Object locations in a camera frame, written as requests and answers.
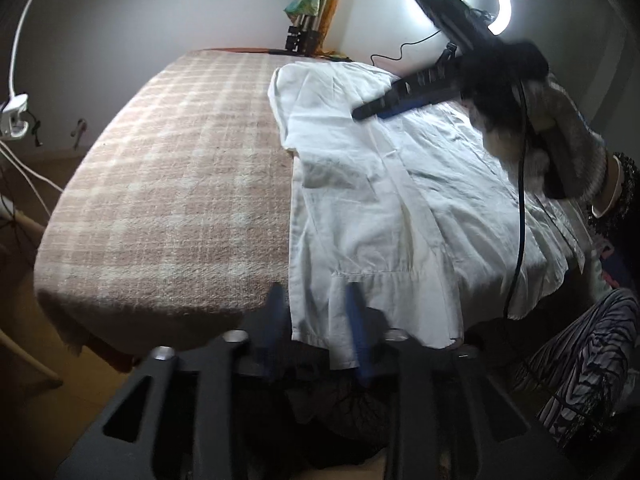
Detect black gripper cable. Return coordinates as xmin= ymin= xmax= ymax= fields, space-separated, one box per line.
xmin=502 ymin=79 xmax=532 ymax=321

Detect white clamp desk lamp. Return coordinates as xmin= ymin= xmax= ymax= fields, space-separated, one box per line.
xmin=0 ymin=0 xmax=101 ymax=142

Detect zebra patterned trousers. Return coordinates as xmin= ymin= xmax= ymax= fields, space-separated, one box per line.
xmin=513 ymin=288 xmax=639 ymax=446

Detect black power cable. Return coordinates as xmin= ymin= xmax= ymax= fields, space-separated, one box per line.
xmin=369 ymin=27 xmax=444 ymax=68

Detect gloved right hand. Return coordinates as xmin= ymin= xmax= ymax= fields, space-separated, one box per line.
xmin=468 ymin=74 xmax=608 ymax=202

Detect pink plaid blanket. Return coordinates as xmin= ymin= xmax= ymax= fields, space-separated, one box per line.
xmin=34 ymin=50 xmax=293 ymax=362

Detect white shirt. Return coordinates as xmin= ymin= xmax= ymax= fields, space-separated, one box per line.
xmin=268 ymin=62 xmax=592 ymax=368

